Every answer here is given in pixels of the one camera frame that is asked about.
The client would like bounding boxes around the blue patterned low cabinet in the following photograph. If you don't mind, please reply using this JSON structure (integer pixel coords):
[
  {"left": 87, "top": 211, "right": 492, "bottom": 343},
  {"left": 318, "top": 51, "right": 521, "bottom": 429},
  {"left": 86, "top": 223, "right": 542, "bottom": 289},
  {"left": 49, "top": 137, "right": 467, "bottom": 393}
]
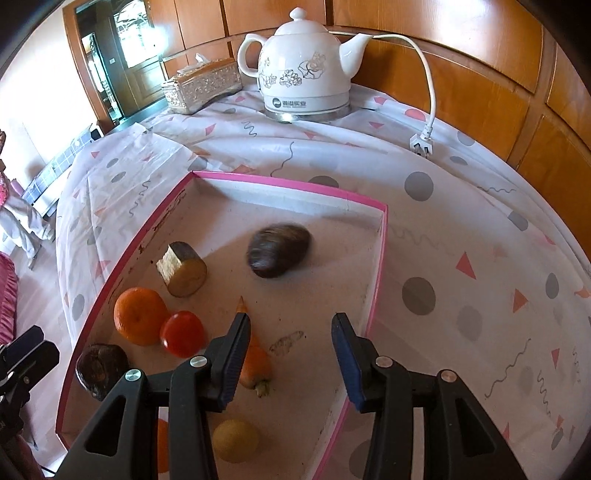
[{"left": 23, "top": 124, "right": 100, "bottom": 215}]

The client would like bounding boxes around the white power cord with plug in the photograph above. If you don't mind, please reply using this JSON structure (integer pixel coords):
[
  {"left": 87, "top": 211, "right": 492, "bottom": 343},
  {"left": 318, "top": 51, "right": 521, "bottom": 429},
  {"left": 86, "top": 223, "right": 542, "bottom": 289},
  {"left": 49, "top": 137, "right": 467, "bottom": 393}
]
[{"left": 330, "top": 30, "right": 437, "bottom": 158}]

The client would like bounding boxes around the silver kettle base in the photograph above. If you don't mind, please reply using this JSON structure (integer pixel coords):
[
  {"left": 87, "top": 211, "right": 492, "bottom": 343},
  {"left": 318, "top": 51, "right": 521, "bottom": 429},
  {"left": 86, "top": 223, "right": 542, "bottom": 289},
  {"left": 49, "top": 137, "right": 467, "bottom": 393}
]
[{"left": 264, "top": 104, "right": 352, "bottom": 125}]

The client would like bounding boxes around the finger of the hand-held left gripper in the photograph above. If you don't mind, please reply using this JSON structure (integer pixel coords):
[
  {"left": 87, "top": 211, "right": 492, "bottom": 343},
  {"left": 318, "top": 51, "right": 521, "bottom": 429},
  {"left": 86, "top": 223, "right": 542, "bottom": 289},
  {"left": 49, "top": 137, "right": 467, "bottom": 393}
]
[
  {"left": 0, "top": 342, "right": 61, "bottom": 408},
  {"left": 0, "top": 325, "right": 45, "bottom": 366}
]

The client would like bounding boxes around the silver embossed tissue box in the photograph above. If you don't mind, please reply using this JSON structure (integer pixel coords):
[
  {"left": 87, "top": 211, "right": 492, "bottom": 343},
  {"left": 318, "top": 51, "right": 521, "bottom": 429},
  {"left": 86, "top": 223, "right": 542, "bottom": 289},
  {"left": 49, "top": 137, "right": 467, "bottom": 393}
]
[{"left": 161, "top": 53, "right": 244, "bottom": 114}]

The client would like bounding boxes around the orange carrot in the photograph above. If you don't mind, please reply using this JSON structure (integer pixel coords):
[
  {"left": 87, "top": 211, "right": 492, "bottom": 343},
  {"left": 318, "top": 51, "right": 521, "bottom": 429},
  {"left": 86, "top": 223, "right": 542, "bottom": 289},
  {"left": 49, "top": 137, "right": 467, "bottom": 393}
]
[{"left": 235, "top": 296, "right": 273, "bottom": 398}]

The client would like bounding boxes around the white folding stool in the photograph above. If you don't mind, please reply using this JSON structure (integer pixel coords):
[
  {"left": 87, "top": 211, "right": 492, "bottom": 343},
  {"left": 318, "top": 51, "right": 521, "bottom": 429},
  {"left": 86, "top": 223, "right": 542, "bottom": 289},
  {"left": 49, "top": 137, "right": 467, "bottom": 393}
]
[{"left": 0, "top": 185, "right": 56, "bottom": 268}]

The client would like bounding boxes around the dark purple sugarcane piece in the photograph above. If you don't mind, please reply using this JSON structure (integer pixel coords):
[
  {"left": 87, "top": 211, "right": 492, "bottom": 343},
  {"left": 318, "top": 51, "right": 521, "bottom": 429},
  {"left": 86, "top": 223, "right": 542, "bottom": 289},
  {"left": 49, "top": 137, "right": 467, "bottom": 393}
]
[
  {"left": 75, "top": 343, "right": 131, "bottom": 401},
  {"left": 247, "top": 223, "right": 312, "bottom": 279},
  {"left": 156, "top": 241, "right": 208, "bottom": 298}
]

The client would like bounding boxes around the red tomato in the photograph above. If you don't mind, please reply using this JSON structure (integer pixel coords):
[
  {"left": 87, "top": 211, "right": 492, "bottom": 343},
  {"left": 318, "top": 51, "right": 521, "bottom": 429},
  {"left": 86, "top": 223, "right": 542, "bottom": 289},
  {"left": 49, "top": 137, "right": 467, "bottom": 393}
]
[{"left": 160, "top": 311, "right": 206, "bottom": 357}]

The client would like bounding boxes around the mandarin orange with twig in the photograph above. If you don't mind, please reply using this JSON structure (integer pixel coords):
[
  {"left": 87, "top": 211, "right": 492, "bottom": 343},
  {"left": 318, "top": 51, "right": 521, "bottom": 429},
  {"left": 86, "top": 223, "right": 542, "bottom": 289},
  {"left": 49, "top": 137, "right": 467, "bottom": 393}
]
[{"left": 113, "top": 287, "right": 171, "bottom": 347}]

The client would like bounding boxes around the white ceramic electric kettle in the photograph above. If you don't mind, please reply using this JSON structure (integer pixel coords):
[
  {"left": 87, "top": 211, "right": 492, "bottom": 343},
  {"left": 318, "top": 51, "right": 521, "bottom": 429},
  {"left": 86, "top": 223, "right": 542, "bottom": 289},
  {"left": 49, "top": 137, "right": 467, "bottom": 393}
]
[{"left": 238, "top": 7, "right": 372, "bottom": 114}]

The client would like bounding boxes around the small yellow round fruit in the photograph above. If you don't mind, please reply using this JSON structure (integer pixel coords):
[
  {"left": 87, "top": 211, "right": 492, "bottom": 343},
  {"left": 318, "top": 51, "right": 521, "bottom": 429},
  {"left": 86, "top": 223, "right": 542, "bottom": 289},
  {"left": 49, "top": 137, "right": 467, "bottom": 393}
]
[{"left": 212, "top": 418, "right": 260, "bottom": 463}]

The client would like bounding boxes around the pink cloth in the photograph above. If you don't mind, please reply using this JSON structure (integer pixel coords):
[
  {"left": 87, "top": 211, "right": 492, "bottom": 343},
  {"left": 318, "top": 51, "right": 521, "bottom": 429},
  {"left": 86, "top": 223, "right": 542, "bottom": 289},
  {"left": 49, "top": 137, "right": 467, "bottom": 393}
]
[{"left": 0, "top": 256, "right": 20, "bottom": 344}]

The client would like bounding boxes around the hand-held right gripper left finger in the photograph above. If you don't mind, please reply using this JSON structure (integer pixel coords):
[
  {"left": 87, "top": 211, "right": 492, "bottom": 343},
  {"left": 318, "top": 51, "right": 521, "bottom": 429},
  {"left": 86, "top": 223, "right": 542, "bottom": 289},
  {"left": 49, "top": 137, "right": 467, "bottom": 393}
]
[{"left": 55, "top": 312, "right": 252, "bottom": 480}]

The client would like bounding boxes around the wooden door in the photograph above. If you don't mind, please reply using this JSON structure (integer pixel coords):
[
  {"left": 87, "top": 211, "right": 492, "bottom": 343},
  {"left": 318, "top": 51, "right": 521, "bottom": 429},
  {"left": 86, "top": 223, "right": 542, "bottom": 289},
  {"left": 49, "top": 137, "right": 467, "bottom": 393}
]
[{"left": 65, "top": 0, "right": 171, "bottom": 130}]

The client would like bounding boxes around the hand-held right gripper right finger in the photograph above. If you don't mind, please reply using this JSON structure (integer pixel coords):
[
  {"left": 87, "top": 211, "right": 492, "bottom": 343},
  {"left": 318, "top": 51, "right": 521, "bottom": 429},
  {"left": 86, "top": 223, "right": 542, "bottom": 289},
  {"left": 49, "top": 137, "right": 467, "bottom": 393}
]
[{"left": 331, "top": 312, "right": 527, "bottom": 480}]

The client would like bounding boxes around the wooden panelled wardrobe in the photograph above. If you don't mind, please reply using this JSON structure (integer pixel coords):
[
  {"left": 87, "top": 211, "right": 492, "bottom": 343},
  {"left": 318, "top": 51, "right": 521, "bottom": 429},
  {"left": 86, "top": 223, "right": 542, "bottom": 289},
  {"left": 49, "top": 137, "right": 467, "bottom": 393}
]
[{"left": 148, "top": 0, "right": 591, "bottom": 222}]

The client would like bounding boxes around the pink-edged white tray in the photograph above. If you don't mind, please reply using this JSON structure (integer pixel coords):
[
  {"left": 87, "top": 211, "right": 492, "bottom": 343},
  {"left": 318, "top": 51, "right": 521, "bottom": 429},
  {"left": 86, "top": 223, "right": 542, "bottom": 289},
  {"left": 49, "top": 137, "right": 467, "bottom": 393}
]
[{"left": 55, "top": 171, "right": 389, "bottom": 480}]

